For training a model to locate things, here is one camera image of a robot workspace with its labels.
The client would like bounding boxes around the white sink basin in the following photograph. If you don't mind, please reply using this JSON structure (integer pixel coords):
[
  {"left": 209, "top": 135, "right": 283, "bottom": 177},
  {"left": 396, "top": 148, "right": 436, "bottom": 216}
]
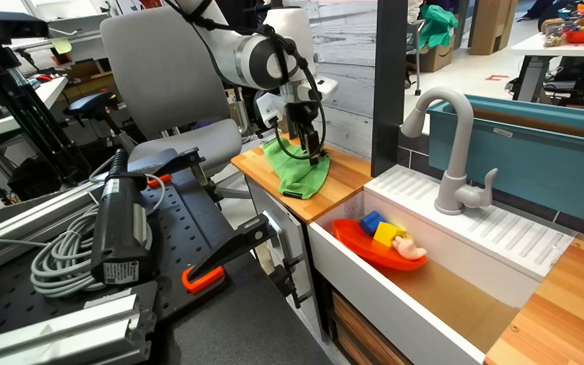
[{"left": 307, "top": 161, "right": 576, "bottom": 365}]

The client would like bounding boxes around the black pegboard table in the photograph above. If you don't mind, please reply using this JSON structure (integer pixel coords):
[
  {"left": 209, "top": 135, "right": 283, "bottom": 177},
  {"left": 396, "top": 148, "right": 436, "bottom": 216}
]
[{"left": 0, "top": 167, "right": 335, "bottom": 365}]

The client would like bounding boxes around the red basket with toys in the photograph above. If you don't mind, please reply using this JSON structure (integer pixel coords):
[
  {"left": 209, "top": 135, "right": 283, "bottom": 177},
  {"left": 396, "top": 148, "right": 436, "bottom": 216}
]
[{"left": 542, "top": 2, "right": 584, "bottom": 46}]

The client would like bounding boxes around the long aluminium rail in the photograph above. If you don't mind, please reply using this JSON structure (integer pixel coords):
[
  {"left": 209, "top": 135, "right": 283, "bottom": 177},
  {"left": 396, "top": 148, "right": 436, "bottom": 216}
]
[{"left": 0, "top": 178, "right": 105, "bottom": 260}]

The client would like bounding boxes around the grey toy faucet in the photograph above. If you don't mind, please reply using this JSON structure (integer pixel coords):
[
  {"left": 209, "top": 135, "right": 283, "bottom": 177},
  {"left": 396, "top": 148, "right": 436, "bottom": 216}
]
[{"left": 399, "top": 85, "right": 501, "bottom": 216}]

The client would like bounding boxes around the green towel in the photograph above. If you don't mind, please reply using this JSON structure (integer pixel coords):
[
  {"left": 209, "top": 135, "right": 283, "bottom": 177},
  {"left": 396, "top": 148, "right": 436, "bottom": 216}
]
[{"left": 262, "top": 135, "right": 333, "bottom": 201}]

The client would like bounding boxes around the grey coiled cable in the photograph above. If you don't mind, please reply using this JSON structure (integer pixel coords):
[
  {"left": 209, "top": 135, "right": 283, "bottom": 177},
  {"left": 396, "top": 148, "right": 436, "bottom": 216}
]
[{"left": 28, "top": 169, "right": 167, "bottom": 300}]

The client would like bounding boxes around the black camera tripod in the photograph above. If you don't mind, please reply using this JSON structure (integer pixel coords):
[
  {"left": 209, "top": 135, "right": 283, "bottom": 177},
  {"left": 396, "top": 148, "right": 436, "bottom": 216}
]
[{"left": 0, "top": 8, "right": 95, "bottom": 185}]

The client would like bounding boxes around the wooden toy kitchen counter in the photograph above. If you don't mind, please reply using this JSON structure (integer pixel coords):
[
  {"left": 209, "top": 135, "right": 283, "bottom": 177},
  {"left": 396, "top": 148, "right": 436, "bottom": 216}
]
[{"left": 230, "top": 139, "right": 584, "bottom": 365}]

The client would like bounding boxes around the hanging green cloth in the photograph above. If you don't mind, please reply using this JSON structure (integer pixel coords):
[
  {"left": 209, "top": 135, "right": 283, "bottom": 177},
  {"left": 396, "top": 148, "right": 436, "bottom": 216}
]
[{"left": 418, "top": 2, "right": 461, "bottom": 51}]

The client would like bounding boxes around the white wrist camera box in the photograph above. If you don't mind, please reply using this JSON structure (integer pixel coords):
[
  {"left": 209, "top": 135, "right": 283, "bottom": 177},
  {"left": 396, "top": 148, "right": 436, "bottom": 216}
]
[{"left": 254, "top": 89, "right": 289, "bottom": 130}]

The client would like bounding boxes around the teal plastic bin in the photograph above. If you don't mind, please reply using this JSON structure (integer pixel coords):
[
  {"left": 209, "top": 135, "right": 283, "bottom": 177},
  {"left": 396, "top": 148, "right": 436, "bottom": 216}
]
[{"left": 429, "top": 92, "right": 584, "bottom": 220}]

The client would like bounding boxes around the cardboard box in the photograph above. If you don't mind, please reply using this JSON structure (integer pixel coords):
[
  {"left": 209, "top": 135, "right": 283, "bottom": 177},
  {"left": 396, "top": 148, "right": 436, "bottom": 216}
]
[{"left": 466, "top": 0, "right": 524, "bottom": 56}]

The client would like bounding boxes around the yellow toy block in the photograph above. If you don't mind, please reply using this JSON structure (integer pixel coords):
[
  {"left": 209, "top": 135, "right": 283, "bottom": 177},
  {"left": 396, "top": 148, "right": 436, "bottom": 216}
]
[{"left": 372, "top": 220, "right": 408, "bottom": 249}]

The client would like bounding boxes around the orange black clamp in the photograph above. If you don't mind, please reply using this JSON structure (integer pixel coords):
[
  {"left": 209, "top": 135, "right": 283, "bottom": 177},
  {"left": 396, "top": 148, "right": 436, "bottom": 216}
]
[
  {"left": 179, "top": 210, "right": 315, "bottom": 309},
  {"left": 125, "top": 148, "right": 224, "bottom": 201}
]

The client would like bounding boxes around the cluttered white desk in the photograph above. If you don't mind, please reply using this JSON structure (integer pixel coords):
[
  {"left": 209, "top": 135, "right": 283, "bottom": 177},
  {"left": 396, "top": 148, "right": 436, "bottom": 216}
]
[{"left": 0, "top": 68, "right": 71, "bottom": 148}]

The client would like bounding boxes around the grey office chair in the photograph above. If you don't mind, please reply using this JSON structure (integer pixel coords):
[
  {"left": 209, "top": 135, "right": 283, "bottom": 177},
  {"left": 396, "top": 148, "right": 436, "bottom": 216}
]
[{"left": 67, "top": 6, "right": 247, "bottom": 180}]

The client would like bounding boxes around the black stereo camera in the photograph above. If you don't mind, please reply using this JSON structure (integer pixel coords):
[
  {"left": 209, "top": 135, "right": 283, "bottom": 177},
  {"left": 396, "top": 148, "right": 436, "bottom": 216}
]
[{"left": 90, "top": 148, "right": 153, "bottom": 285}]

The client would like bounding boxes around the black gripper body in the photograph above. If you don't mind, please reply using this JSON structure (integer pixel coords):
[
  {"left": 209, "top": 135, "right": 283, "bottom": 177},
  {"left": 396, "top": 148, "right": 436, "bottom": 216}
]
[{"left": 283, "top": 100, "right": 327, "bottom": 139}]

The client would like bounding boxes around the pink toy figure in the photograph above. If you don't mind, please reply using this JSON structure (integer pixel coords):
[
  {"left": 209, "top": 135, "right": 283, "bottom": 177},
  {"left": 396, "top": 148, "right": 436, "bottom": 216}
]
[{"left": 391, "top": 233, "right": 430, "bottom": 261}]

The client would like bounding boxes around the blue toy block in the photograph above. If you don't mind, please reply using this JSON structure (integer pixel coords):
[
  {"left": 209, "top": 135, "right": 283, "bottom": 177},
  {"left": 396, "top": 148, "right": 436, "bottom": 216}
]
[{"left": 360, "top": 208, "right": 388, "bottom": 236}]

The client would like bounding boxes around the dark upright post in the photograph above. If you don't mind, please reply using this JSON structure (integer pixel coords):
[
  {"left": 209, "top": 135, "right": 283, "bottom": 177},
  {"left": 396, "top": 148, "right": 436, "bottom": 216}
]
[{"left": 369, "top": 0, "right": 409, "bottom": 178}]

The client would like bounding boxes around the white background table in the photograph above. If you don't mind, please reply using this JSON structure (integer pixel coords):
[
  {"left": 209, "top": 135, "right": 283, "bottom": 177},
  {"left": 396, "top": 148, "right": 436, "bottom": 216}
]
[{"left": 507, "top": 33, "right": 584, "bottom": 105}]

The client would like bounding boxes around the red plastic bowl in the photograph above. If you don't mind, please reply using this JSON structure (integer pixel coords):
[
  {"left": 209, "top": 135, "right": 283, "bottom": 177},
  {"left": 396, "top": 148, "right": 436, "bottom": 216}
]
[{"left": 330, "top": 216, "right": 430, "bottom": 276}]

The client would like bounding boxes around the aluminium extrusion block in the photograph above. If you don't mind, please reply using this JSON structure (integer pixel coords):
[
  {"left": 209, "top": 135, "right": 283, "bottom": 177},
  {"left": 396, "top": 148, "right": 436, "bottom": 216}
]
[{"left": 0, "top": 290, "right": 153, "bottom": 365}]

